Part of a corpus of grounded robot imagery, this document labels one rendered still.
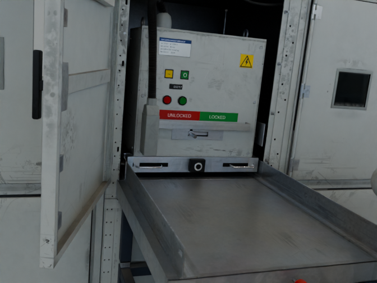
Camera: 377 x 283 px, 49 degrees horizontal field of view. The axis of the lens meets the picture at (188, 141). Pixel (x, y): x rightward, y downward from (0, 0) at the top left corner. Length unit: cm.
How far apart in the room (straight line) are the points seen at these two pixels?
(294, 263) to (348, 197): 95
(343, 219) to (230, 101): 62
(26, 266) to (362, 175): 141
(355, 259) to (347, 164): 81
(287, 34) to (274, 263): 93
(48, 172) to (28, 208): 64
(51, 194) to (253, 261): 49
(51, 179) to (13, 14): 67
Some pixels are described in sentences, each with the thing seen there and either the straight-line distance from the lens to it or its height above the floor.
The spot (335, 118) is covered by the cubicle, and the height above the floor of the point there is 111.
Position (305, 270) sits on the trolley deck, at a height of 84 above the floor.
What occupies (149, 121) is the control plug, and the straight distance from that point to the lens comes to 142.
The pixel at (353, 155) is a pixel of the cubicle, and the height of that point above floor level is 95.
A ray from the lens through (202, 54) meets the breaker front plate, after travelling 156.
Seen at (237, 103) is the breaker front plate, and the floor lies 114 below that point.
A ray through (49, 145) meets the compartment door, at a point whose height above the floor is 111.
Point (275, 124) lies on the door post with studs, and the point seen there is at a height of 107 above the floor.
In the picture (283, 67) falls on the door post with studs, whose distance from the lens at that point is 167.
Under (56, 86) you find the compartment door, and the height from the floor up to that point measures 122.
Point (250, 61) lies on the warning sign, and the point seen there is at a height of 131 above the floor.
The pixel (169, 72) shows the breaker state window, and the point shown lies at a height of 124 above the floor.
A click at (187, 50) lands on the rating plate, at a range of 154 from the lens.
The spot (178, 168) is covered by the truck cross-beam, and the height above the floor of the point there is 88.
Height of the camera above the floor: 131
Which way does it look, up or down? 12 degrees down
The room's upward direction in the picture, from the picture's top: 5 degrees clockwise
